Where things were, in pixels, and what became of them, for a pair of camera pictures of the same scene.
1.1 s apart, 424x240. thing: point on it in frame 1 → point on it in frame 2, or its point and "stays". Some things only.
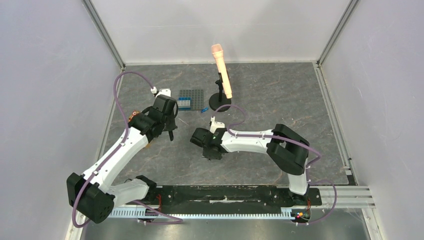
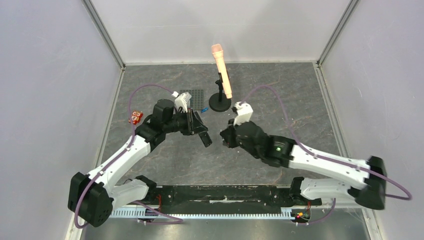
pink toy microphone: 217,51 stays
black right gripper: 197,136 → 233,135
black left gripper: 172,126 → 192,121
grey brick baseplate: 197,100 stays
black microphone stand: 220,98 stays
